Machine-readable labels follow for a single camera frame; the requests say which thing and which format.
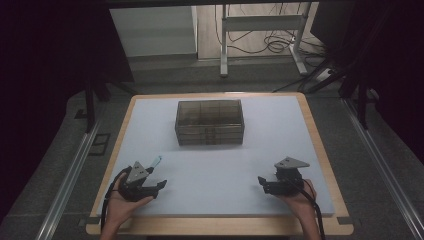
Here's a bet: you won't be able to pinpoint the black floor cables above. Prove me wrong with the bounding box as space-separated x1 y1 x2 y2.
214 3 327 68

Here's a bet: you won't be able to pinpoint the person's left hand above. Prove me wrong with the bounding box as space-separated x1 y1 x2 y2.
105 172 155 228

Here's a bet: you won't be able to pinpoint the white cabinet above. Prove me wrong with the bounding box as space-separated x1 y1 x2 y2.
109 5 199 58

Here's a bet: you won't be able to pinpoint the dark curtain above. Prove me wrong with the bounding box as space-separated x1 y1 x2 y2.
310 0 424 164
0 0 134 221

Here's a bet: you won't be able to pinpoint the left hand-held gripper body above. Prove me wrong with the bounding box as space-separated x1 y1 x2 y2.
117 161 160 203

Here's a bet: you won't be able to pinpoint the wooden table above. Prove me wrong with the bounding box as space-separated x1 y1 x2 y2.
85 91 355 236

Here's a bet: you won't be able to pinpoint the aluminium rail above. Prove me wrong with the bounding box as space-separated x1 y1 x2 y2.
342 98 424 240
35 120 102 240

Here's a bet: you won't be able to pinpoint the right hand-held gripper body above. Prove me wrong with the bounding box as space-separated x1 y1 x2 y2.
264 156 311 197

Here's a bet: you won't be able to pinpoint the transparent brown drawer box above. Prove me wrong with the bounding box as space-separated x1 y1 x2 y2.
174 99 246 147

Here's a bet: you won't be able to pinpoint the white foam mat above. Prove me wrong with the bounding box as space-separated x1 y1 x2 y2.
96 95 335 218

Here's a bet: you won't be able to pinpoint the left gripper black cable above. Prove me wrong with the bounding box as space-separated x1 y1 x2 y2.
100 165 133 232

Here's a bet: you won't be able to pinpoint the person's right hand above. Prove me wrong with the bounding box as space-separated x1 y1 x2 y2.
275 178 317 218

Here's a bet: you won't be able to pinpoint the black metal stand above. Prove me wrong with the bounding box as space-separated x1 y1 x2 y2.
273 58 373 130
83 74 138 134

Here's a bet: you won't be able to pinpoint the white power strip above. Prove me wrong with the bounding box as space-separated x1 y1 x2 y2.
315 67 335 83

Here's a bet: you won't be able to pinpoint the white desk frame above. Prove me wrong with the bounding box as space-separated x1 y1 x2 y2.
219 2 313 78

